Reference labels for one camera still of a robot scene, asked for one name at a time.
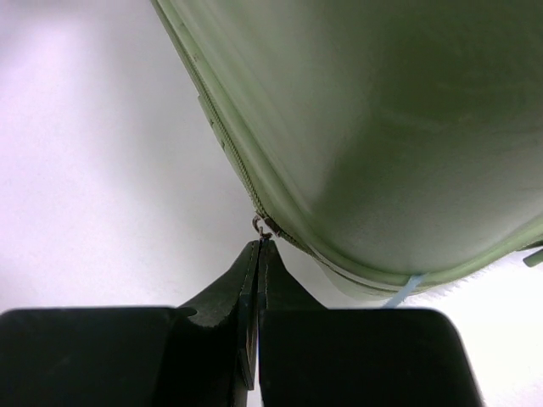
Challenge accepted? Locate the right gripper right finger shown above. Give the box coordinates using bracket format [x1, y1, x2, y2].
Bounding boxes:
[257, 241, 339, 406]

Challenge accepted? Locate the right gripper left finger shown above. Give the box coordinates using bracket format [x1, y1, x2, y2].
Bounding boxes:
[176, 240, 260, 390]

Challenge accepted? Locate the metal zipper pull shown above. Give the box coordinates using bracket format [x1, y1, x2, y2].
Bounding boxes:
[251, 214, 281, 242]

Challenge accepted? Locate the green hard-shell suitcase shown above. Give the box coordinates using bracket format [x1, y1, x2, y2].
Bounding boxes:
[154, 1, 542, 301]

